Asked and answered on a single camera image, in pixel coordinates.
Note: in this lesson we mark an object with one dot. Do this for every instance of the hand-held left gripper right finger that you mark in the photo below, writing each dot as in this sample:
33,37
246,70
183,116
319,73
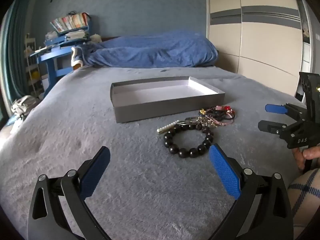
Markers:
225,172

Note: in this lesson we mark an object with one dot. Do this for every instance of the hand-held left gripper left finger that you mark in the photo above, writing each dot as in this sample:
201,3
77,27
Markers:
96,172

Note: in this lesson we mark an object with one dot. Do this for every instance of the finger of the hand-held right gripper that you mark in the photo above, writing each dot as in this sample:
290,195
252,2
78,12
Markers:
268,127
275,108

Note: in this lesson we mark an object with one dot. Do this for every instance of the silver bangle rings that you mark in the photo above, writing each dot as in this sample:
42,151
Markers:
190,123

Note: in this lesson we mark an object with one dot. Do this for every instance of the white pearl hair clip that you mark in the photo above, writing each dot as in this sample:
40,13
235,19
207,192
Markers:
166,127

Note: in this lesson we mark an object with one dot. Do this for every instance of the grey cardboard box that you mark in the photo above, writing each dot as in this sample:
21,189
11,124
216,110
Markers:
162,97

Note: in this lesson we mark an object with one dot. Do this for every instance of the person's right hand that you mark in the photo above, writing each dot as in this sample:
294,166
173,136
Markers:
310,153

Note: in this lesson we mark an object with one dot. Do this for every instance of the grey bed blanket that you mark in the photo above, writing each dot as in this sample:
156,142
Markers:
140,185

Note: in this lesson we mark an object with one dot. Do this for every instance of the person's plaid trouser leg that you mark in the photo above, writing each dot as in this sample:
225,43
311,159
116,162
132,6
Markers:
306,200

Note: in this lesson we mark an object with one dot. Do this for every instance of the cream wardrobe with grey stripe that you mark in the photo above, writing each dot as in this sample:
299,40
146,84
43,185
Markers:
260,37

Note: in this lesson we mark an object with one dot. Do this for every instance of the pile of light clothes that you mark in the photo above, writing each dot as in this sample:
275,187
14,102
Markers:
23,105

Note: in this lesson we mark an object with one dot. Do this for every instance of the yellow ball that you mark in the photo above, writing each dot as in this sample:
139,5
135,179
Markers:
35,75

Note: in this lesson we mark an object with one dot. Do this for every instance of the blue desk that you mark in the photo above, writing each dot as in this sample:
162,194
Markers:
52,62

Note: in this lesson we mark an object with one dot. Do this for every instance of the white shelf unit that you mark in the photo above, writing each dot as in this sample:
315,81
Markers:
31,65

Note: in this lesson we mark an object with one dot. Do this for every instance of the blue pillow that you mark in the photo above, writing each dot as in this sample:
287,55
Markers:
155,51

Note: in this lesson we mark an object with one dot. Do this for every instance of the stack of white papers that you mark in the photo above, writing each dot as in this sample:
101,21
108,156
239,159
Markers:
76,34

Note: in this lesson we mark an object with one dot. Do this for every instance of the teal curtain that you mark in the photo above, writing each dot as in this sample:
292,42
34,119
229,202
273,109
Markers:
13,55

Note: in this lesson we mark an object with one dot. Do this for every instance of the row of colourful books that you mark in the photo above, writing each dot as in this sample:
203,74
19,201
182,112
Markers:
70,21

